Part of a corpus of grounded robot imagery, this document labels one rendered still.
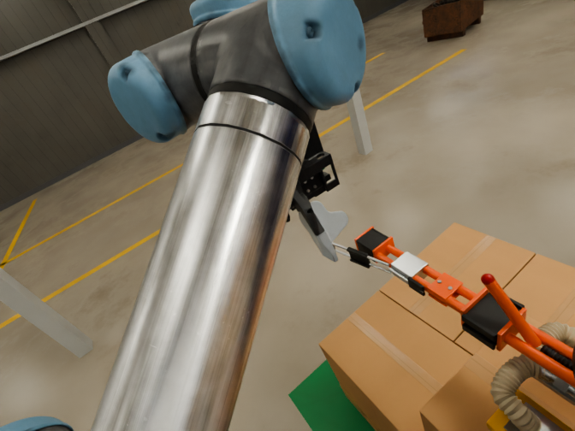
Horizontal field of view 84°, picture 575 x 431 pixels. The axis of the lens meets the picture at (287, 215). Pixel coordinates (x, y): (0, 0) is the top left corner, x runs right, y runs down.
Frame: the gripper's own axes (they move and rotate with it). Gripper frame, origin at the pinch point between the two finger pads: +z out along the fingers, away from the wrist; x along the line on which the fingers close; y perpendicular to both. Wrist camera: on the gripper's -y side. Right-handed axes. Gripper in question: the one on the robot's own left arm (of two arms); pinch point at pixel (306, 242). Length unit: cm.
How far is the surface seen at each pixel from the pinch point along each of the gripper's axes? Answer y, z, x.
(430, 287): 23.3, 32.2, -1.2
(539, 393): 30, 58, -23
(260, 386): -38, 152, 87
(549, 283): 91, 98, 5
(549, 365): 24.0, 32.8, -25.7
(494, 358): 30, 58, -12
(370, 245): 23.4, 31.3, 19.4
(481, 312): 24.9, 32.0, -12.5
